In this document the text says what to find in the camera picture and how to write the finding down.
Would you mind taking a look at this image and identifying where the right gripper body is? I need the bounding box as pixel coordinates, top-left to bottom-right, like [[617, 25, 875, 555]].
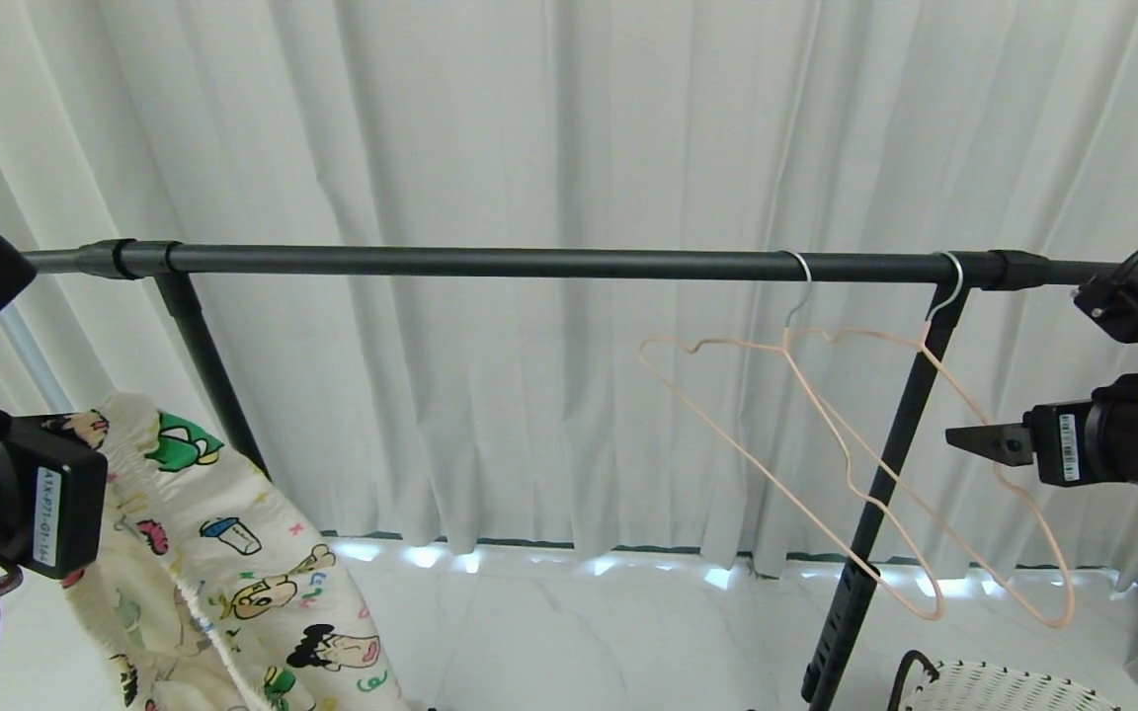
[[1028, 375, 1138, 492]]

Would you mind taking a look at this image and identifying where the pink clothes hanger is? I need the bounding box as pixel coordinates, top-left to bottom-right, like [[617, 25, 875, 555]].
[[638, 251, 945, 621], [784, 251, 1077, 630]]

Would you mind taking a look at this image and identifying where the cream printed garment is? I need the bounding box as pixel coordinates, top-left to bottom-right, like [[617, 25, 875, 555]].
[[60, 392, 412, 711]]

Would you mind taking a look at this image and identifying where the white laundry basket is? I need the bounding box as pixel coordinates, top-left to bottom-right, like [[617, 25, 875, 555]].
[[888, 650, 1123, 711]]

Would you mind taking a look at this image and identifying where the black clothes rack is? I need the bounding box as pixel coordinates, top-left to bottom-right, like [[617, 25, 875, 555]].
[[21, 237, 1138, 711]]

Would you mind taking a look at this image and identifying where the white curtain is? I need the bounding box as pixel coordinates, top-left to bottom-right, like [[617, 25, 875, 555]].
[[0, 0, 1138, 603]]

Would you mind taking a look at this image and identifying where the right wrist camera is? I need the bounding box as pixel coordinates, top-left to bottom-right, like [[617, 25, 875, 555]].
[[1073, 269, 1138, 401]]

